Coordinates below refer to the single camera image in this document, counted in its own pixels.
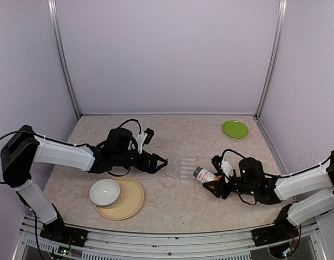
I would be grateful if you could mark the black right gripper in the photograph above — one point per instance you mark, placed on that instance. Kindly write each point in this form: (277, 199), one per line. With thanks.
(220, 186)

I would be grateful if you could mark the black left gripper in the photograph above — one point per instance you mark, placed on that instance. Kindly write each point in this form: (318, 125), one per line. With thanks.
(151, 168)

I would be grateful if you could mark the orange pill bottle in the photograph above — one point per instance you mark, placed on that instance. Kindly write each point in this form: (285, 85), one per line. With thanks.
(205, 176)

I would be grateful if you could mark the clear plastic pill organizer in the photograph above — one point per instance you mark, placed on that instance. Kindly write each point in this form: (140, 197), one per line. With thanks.
(186, 167)

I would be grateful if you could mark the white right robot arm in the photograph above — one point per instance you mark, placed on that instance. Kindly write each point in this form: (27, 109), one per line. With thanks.
(269, 189)

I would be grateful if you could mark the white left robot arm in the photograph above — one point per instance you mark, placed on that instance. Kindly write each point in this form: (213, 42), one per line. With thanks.
(26, 147)

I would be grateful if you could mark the beige round plate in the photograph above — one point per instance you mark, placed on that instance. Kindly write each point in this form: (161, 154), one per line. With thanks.
(130, 201)

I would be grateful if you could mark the green plastic plate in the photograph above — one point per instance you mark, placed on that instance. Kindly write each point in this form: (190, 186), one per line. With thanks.
(235, 129)

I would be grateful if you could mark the white ceramic bowl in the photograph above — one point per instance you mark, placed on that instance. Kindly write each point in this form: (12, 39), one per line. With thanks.
(105, 193)

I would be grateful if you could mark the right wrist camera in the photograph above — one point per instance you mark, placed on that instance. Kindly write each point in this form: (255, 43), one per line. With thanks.
(222, 167)

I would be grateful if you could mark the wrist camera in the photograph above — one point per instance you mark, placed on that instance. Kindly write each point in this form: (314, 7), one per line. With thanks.
(222, 167)
(144, 138)

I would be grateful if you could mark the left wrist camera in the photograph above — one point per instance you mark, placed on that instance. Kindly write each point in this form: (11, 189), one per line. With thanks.
(144, 138)

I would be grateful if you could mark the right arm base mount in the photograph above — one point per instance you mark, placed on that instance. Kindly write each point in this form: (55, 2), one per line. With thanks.
(281, 230)

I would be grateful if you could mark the aluminium front rail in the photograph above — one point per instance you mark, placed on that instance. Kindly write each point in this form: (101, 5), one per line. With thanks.
(108, 244)

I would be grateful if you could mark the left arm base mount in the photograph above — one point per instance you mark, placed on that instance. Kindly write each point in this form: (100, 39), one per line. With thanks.
(64, 234)

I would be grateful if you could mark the left aluminium corner post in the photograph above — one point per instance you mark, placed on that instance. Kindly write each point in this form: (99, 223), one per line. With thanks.
(52, 7)

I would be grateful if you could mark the aluminium corner post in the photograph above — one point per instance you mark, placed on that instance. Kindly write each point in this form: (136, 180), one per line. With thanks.
(52, 7)
(273, 58)

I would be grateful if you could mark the right aluminium corner post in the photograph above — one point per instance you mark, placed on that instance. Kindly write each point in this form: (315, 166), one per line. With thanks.
(273, 58)

